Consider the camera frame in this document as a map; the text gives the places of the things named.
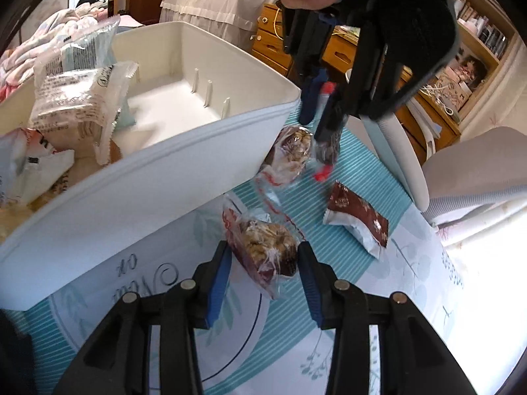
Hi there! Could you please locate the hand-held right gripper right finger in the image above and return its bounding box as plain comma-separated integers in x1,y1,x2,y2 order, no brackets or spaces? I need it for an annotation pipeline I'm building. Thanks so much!
297,242,470,395

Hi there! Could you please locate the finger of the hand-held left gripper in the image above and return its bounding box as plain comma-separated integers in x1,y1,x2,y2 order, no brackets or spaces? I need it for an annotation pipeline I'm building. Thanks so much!
319,25,363,144
282,8,330,124

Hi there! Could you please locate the white plastic storage bin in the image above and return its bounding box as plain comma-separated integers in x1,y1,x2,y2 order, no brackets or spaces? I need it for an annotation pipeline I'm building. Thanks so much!
0,20,301,311

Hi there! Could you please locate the dark dates red-ended packet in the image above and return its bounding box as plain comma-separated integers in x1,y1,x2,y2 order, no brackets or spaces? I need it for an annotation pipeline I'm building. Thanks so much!
312,81,343,182

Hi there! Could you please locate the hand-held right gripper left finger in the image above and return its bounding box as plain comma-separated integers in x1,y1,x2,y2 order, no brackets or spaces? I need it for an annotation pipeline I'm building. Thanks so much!
53,241,233,395

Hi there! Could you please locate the mountain print bread packet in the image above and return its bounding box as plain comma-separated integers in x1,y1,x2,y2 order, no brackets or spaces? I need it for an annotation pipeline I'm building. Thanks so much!
35,14,136,128

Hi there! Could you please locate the leaf print white curtain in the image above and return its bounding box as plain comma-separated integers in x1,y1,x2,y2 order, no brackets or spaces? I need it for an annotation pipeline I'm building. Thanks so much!
432,91,527,379

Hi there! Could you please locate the floral quilt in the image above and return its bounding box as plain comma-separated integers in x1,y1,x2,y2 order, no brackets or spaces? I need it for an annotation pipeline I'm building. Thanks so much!
0,4,120,103

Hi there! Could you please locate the wooden bookshelf hutch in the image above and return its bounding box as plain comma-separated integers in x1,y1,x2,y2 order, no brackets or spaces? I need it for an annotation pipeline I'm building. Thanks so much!
449,0,520,124

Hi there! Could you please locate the grey office chair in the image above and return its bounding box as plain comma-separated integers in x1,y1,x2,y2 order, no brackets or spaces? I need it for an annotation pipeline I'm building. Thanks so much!
362,107,527,248

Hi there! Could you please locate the lace covered cabinet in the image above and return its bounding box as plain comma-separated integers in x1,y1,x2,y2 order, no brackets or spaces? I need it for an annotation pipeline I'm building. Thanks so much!
160,0,281,38

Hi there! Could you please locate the walnut date clear packet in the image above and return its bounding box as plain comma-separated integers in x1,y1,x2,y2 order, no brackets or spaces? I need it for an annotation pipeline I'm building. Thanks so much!
253,124,316,215
222,195,307,301

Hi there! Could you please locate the clear labelled bread packet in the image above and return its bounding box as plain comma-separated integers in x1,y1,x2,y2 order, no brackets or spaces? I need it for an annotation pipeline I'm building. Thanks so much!
29,61,138,166

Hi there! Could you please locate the wooden desk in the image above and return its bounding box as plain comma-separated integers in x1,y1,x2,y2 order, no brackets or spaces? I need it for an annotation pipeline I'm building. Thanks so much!
251,2,462,161

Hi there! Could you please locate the brown haired doll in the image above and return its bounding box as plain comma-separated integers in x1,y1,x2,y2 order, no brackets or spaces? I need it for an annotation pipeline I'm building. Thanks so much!
457,55,489,91

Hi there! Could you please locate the row of cosmetic bottles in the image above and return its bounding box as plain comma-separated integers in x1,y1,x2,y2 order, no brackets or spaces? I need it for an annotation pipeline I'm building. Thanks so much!
453,0,508,59

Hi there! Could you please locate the white coiled cable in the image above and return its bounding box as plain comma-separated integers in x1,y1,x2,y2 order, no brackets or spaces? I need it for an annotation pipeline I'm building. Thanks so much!
423,83,458,121

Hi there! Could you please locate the dark red snack packet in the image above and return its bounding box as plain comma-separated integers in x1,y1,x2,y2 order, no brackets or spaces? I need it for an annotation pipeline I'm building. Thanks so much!
322,180,390,261

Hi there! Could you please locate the printed cardboard box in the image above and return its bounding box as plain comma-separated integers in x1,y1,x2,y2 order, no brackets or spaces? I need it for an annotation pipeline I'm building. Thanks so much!
432,68,473,110

